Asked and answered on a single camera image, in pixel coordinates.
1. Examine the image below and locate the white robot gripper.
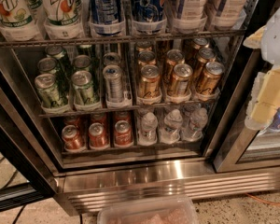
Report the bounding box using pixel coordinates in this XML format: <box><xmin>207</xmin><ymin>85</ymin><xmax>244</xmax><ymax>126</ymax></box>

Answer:
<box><xmin>243</xmin><ymin>8</ymin><xmax>280</xmax><ymax>131</ymax></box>

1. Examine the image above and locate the silver redbull can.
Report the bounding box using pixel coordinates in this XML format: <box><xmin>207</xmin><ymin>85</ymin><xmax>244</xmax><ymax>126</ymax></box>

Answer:
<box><xmin>103</xmin><ymin>65</ymin><xmax>124</xmax><ymax>103</ymax></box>
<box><xmin>103</xmin><ymin>52</ymin><xmax>121</xmax><ymax>66</ymax></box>

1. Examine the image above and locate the front right gold can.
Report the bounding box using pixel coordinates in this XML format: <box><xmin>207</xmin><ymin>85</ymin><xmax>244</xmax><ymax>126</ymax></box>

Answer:
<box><xmin>196</xmin><ymin>62</ymin><xmax>225</xmax><ymax>95</ymax></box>

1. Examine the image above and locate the gold can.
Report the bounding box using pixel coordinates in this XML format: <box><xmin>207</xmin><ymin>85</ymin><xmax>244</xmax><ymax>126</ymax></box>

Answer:
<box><xmin>138</xmin><ymin>65</ymin><xmax>161</xmax><ymax>99</ymax></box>
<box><xmin>196</xmin><ymin>62</ymin><xmax>225</xmax><ymax>95</ymax></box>
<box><xmin>163</xmin><ymin>49</ymin><xmax>185</xmax><ymax>81</ymax></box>
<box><xmin>193</xmin><ymin>48</ymin><xmax>216</xmax><ymax>79</ymax></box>
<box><xmin>167</xmin><ymin>63</ymin><xmax>193</xmax><ymax>97</ymax></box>
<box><xmin>137</xmin><ymin>50</ymin><xmax>156</xmax><ymax>66</ymax></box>

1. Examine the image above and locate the front middle gold can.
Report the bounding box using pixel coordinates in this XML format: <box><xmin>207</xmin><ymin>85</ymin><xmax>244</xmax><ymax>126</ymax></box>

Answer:
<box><xmin>167</xmin><ymin>63</ymin><xmax>193</xmax><ymax>97</ymax></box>

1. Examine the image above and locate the front left gold can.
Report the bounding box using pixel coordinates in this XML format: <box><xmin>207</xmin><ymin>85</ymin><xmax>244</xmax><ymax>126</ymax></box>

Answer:
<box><xmin>138</xmin><ymin>65</ymin><xmax>161</xmax><ymax>99</ymax></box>

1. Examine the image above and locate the front right red can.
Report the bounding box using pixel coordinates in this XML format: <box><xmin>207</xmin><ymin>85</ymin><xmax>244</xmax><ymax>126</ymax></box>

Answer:
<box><xmin>115</xmin><ymin>120</ymin><xmax>133</xmax><ymax>146</ymax></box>

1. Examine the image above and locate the red can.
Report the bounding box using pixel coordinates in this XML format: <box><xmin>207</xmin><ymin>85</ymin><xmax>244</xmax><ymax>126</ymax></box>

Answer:
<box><xmin>89</xmin><ymin>122</ymin><xmax>109</xmax><ymax>149</ymax></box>
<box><xmin>62</xmin><ymin>125</ymin><xmax>85</xmax><ymax>152</ymax></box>
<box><xmin>115</xmin><ymin>120</ymin><xmax>133</xmax><ymax>146</ymax></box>

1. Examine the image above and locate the steel fridge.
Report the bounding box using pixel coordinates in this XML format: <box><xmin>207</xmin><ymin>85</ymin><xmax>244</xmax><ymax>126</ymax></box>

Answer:
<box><xmin>0</xmin><ymin>0</ymin><xmax>280</xmax><ymax>216</ymax></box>

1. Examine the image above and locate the front middle red can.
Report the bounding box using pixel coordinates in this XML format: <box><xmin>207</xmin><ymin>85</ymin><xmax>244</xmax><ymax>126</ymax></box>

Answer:
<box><xmin>89</xmin><ymin>122</ymin><xmax>109</xmax><ymax>149</ymax></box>

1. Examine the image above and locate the front right green can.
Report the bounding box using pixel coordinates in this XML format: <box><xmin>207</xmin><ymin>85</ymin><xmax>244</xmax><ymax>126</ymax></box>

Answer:
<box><xmin>71</xmin><ymin>70</ymin><xmax>99</xmax><ymax>105</ymax></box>

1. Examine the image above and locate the green can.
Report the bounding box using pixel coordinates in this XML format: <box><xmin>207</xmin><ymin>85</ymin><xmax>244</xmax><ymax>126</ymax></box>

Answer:
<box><xmin>73</xmin><ymin>55</ymin><xmax>92</xmax><ymax>72</ymax></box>
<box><xmin>45</xmin><ymin>46</ymin><xmax>71</xmax><ymax>70</ymax></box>
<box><xmin>35</xmin><ymin>74</ymin><xmax>68</xmax><ymax>108</ymax></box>
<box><xmin>71</xmin><ymin>70</ymin><xmax>99</xmax><ymax>105</ymax></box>
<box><xmin>37</xmin><ymin>57</ymin><xmax>64</xmax><ymax>78</ymax></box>

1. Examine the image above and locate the middle right green can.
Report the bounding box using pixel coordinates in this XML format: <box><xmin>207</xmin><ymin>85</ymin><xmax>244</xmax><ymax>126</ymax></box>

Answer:
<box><xmin>73</xmin><ymin>55</ymin><xmax>92</xmax><ymax>72</ymax></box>

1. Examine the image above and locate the front left red can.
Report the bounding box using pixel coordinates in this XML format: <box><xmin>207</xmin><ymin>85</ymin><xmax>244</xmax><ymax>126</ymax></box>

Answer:
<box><xmin>62</xmin><ymin>125</ymin><xmax>85</xmax><ymax>152</ymax></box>

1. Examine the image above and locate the back left green can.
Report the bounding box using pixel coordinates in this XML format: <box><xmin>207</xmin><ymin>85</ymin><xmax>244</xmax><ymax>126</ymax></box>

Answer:
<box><xmin>45</xmin><ymin>46</ymin><xmax>71</xmax><ymax>70</ymax></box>

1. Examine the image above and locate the middle left green can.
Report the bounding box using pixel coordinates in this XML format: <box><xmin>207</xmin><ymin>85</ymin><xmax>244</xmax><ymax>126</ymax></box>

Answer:
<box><xmin>37</xmin><ymin>57</ymin><xmax>64</xmax><ymax>78</ymax></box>

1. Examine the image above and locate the front left green can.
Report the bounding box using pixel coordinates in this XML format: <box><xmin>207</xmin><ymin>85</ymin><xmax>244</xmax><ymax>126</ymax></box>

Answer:
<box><xmin>35</xmin><ymin>74</ymin><xmax>68</xmax><ymax>108</ymax></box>

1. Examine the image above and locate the right white drink bottle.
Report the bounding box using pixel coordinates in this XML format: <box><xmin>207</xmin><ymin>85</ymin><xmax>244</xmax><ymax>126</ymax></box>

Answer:
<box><xmin>206</xmin><ymin>0</ymin><xmax>246</xmax><ymax>31</ymax></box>

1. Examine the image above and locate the white drink bottle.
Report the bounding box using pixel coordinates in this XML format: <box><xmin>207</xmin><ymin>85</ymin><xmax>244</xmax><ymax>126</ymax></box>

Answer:
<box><xmin>206</xmin><ymin>0</ymin><xmax>246</xmax><ymax>31</ymax></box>
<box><xmin>169</xmin><ymin>0</ymin><xmax>207</xmax><ymax>34</ymax></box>

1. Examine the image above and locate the right clear water bottle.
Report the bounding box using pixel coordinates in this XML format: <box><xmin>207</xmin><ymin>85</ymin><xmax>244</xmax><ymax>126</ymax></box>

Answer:
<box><xmin>182</xmin><ymin>108</ymin><xmax>208</xmax><ymax>142</ymax></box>

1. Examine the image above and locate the clear water bottle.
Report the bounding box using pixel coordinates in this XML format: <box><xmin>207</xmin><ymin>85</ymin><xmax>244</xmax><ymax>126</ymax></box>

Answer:
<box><xmin>182</xmin><ymin>108</ymin><xmax>208</xmax><ymax>142</ymax></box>
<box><xmin>139</xmin><ymin>112</ymin><xmax>158</xmax><ymax>146</ymax></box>
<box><xmin>161</xmin><ymin>109</ymin><xmax>183</xmax><ymax>144</ymax></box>

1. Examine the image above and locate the left white drink bottle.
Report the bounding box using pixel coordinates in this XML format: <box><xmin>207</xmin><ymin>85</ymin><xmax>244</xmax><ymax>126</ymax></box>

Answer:
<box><xmin>169</xmin><ymin>0</ymin><xmax>207</xmax><ymax>34</ymax></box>

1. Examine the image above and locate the middle clear water bottle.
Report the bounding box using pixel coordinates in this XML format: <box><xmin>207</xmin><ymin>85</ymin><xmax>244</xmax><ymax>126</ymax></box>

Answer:
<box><xmin>161</xmin><ymin>109</ymin><xmax>183</xmax><ymax>144</ymax></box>

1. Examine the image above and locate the right blue pepsi bottle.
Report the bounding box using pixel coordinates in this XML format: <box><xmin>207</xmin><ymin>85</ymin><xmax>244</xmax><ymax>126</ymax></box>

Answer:
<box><xmin>131</xmin><ymin>0</ymin><xmax>166</xmax><ymax>35</ymax></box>

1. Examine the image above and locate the blue pepsi bottle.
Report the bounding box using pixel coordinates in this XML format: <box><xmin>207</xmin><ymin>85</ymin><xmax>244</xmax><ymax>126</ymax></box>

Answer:
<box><xmin>90</xmin><ymin>0</ymin><xmax>124</xmax><ymax>35</ymax></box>
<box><xmin>131</xmin><ymin>0</ymin><xmax>166</xmax><ymax>35</ymax></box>

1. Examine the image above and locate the left clear water bottle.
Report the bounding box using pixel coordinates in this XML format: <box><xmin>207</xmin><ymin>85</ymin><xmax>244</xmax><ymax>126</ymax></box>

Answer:
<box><xmin>139</xmin><ymin>112</ymin><xmax>158</xmax><ymax>146</ymax></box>

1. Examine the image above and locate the clear plastic container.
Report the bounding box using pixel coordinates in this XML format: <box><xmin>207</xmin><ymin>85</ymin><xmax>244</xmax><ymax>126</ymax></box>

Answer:
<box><xmin>97</xmin><ymin>195</ymin><xmax>199</xmax><ymax>224</ymax></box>

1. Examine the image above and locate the left blue pepsi bottle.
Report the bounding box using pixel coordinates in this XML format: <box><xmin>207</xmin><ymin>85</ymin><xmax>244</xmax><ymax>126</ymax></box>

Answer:
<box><xmin>90</xmin><ymin>0</ymin><xmax>124</xmax><ymax>35</ymax></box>

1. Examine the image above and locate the right 7up bottle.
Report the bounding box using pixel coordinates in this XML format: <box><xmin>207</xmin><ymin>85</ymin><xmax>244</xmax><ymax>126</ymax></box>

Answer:
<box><xmin>43</xmin><ymin>0</ymin><xmax>85</xmax><ymax>40</ymax></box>

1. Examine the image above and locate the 7up bottle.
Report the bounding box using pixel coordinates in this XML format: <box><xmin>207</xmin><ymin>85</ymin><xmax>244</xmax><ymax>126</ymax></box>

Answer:
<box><xmin>0</xmin><ymin>0</ymin><xmax>40</xmax><ymax>41</ymax></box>
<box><xmin>43</xmin><ymin>0</ymin><xmax>85</xmax><ymax>40</ymax></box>

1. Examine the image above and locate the left 7up bottle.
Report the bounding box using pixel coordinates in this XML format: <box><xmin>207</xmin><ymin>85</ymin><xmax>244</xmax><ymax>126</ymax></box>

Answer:
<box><xmin>0</xmin><ymin>0</ymin><xmax>40</xmax><ymax>41</ymax></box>

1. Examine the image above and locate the orange cable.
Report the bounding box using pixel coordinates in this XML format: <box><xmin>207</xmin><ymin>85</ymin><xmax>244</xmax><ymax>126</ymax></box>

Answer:
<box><xmin>245</xmin><ymin>192</ymin><xmax>280</xmax><ymax>207</ymax></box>

